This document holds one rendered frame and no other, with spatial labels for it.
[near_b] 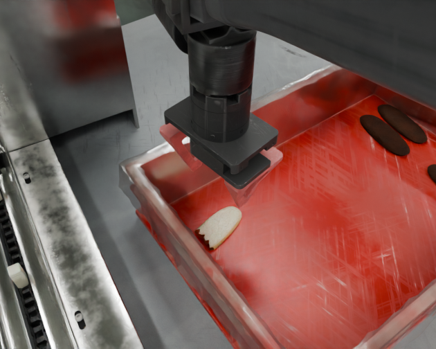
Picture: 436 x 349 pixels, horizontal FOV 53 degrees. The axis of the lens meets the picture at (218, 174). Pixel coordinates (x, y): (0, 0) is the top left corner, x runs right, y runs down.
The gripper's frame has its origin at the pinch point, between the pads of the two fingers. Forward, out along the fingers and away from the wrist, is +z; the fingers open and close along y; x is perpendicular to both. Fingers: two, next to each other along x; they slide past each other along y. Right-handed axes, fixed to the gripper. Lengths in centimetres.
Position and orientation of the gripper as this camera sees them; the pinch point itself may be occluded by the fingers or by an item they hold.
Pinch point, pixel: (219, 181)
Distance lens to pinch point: 50.3
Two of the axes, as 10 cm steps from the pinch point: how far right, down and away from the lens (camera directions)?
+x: 7.1, -5.3, 4.6
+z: -0.1, 6.5, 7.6
